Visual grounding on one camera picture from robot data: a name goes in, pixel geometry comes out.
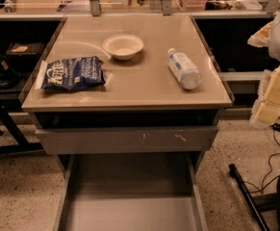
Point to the white paper bowl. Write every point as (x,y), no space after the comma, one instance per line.
(123,47)

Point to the dark box with label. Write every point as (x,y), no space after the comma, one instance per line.
(25,50)

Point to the blue chip bag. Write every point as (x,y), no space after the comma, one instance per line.
(74,74)

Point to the black table frame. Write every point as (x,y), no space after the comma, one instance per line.
(22,145)

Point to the open grey middle drawer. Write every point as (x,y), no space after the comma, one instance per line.
(130,192)

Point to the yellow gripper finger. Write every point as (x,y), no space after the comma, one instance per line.
(261,38)
(266,108)

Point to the black bag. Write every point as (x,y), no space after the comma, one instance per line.
(8,78)

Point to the grey drawer cabinet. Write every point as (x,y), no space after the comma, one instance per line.
(141,92)

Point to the black metal bar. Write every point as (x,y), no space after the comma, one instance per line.
(234,173)

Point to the grey top drawer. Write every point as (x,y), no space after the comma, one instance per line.
(126,139)

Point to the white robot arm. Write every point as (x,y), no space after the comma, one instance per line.
(274,42)

